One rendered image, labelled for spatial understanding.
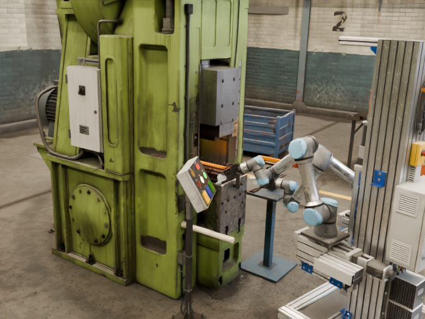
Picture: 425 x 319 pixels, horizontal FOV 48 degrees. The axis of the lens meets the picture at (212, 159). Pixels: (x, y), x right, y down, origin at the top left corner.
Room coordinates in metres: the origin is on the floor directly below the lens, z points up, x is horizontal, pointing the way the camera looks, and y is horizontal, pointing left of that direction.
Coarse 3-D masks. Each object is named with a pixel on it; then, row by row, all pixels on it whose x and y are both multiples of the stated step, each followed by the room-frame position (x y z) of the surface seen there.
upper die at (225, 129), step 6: (204, 126) 3.50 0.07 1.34; (210, 126) 3.47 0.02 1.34; (216, 126) 3.44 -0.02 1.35; (222, 126) 3.45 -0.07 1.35; (228, 126) 3.52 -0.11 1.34; (204, 132) 3.50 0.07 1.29; (210, 132) 3.47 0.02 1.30; (216, 132) 3.44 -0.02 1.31; (222, 132) 3.45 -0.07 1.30; (228, 132) 3.53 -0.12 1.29
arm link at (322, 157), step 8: (320, 152) 3.12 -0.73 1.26; (328, 152) 3.13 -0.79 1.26; (320, 160) 3.07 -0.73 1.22; (328, 160) 3.09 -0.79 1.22; (320, 168) 3.06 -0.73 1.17; (296, 192) 3.08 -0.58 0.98; (288, 200) 3.10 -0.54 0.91; (296, 200) 3.06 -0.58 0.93; (288, 208) 3.04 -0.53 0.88; (296, 208) 3.04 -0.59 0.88
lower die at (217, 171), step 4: (200, 160) 3.75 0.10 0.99; (204, 164) 3.62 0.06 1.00; (216, 164) 3.66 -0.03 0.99; (204, 168) 3.55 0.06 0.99; (216, 168) 3.55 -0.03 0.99; (220, 168) 3.53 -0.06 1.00; (208, 172) 3.47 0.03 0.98; (212, 172) 3.48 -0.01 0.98; (216, 172) 3.48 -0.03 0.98; (220, 172) 3.46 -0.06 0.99; (212, 176) 3.45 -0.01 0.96; (216, 176) 3.43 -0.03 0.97
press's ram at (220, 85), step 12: (204, 72) 3.44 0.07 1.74; (216, 72) 3.38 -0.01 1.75; (228, 72) 3.50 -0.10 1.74; (204, 84) 3.44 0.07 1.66; (216, 84) 3.38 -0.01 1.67; (228, 84) 3.51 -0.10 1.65; (204, 96) 3.44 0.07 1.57; (216, 96) 3.38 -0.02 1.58; (228, 96) 3.51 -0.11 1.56; (204, 108) 3.44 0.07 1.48; (216, 108) 3.38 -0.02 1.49; (228, 108) 3.52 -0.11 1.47; (204, 120) 3.44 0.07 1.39; (216, 120) 3.39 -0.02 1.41; (228, 120) 3.52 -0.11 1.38
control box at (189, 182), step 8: (192, 160) 3.08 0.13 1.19; (184, 168) 2.93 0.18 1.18; (192, 168) 2.93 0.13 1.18; (200, 168) 3.08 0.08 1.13; (176, 176) 2.83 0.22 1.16; (184, 176) 2.83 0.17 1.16; (192, 176) 2.86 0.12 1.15; (200, 176) 2.99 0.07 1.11; (208, 176) 3.14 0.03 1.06; (184, 184) 2.83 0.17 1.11; (192, 184) 2.82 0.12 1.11; (200, 184) 2.92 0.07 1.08; (192, 192) 2.82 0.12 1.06; (200, 192) 2.84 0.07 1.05; (192, 200) 2.82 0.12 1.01; (200, 200) 2.81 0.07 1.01; (200, 208) 2.81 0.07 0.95
